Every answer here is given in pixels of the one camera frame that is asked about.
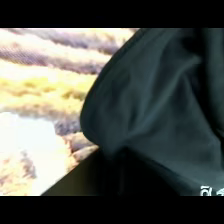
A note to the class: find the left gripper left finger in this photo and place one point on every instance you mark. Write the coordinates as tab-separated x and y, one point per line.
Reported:
90	176

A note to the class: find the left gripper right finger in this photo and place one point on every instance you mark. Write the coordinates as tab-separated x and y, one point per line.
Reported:
143	181

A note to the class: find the dark green garment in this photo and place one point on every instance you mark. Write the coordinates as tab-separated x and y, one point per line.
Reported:
160	93

